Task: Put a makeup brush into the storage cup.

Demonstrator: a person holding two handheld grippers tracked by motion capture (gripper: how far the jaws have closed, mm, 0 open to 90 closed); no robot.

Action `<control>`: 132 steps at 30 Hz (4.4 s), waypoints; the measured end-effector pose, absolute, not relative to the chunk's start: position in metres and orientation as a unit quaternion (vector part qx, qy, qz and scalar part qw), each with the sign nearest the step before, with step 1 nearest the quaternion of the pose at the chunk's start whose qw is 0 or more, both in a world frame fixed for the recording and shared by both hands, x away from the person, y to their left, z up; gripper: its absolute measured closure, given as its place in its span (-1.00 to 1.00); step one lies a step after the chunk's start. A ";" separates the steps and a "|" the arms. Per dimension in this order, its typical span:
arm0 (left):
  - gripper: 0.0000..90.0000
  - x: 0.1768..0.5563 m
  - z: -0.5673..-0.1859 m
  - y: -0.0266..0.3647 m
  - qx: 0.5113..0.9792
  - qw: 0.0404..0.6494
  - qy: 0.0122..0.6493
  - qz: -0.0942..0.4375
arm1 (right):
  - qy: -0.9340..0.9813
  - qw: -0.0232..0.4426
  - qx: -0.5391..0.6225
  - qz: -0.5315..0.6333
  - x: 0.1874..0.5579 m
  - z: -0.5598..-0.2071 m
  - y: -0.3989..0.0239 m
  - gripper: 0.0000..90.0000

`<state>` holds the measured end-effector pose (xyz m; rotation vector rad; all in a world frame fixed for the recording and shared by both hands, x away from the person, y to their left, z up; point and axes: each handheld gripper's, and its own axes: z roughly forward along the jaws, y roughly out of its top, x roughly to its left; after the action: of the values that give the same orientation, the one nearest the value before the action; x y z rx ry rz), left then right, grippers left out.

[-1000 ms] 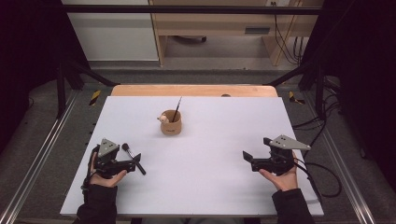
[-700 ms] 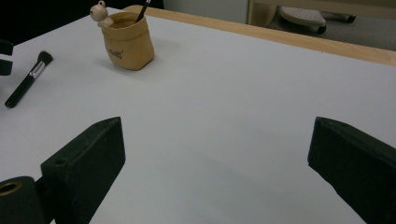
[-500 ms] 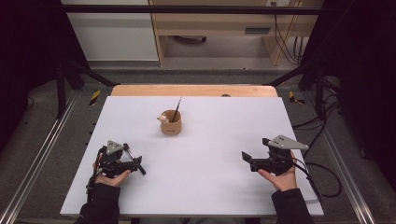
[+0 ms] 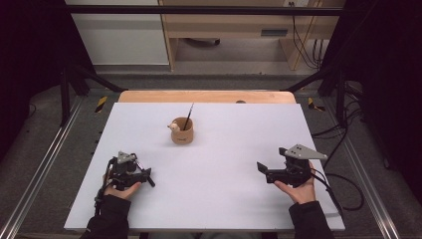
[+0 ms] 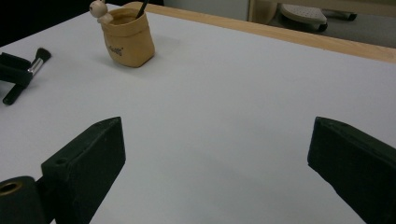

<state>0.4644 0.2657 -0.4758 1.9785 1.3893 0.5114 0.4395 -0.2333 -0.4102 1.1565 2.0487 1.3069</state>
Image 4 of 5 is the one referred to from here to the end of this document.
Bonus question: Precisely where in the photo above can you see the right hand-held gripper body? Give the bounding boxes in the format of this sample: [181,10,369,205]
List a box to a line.
[265,143,328,187]

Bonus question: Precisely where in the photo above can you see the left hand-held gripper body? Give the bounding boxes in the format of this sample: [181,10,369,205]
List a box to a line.
[105,150,147,192]

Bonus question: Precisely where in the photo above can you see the wooden cup with animal figure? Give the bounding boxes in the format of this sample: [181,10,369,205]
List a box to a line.
[167,117,194,145]

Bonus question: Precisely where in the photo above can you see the person's left hand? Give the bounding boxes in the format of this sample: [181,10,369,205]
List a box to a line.
[103,175,142,201]

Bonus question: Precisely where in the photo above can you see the person's right hand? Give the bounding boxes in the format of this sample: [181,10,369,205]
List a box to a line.
[274,161,317,205]

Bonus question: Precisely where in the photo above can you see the yellow clamp right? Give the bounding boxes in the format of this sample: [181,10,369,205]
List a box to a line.
[307,97,326,113]

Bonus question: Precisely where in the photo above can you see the black metal stand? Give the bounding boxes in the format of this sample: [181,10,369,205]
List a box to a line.
[59,63,128,127]
[281,63,348,127]

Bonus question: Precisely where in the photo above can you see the wooden table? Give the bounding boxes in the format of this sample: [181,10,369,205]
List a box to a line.
[117,90,297,105]

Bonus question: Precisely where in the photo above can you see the white cabinet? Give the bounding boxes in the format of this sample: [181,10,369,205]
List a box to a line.
[65,0,170,66]

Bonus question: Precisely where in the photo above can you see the dark curtain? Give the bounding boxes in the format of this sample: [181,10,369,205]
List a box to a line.
[0,0,98,160]
[319,0,422,203]

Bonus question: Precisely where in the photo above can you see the light wooden desk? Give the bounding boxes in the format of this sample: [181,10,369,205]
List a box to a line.
[158,0,344,72]

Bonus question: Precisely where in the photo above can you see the black metal crossbar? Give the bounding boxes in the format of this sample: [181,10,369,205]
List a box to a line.
[65,4,343,17]

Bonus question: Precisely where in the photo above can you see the left hand-held gripper cable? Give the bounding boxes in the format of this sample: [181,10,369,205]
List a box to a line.
[94,157,115,215]

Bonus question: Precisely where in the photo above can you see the hand-held gripper cable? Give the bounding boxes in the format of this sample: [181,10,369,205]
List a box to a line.
[312,167,365,217]
[94,157,115,215]

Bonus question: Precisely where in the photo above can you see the right hand-held gripper cable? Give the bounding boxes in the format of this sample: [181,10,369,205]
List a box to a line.
[312,167,365,217]

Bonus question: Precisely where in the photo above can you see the black floor cables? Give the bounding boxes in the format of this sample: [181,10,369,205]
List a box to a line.
[312,81,364,170]

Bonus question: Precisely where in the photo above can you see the aluminium rail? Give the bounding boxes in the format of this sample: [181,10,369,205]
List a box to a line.
[321,98,402,239]
[0,96,86,239]

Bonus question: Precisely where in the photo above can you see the black hanging cables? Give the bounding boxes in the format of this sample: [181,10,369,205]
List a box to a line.
[288,1,324,70]

